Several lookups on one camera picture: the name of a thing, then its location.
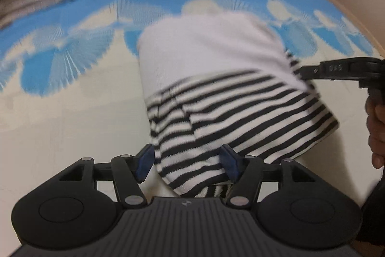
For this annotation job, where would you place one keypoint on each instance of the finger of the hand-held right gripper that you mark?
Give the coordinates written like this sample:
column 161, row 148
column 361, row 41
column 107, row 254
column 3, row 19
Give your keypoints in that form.
column 309, row 71

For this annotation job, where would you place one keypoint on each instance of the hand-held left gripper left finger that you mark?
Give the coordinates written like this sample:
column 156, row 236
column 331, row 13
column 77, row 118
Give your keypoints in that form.
column 144, row 166

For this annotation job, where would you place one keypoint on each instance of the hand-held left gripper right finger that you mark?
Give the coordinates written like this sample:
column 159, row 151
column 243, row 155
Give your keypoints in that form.
column 228, row 167

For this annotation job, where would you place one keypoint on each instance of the black white striped hoodie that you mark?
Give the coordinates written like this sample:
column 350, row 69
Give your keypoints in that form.
column 210, row 64

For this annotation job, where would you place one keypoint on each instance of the person's right hand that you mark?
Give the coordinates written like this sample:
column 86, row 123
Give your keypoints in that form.
column 376, row 130

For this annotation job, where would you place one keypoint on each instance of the person's dark clothing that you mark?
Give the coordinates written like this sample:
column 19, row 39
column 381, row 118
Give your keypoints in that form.
column 374, row 208

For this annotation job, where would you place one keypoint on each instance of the wooden bed frame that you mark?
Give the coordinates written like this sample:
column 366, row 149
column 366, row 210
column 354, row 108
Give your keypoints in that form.
column 346, row 8

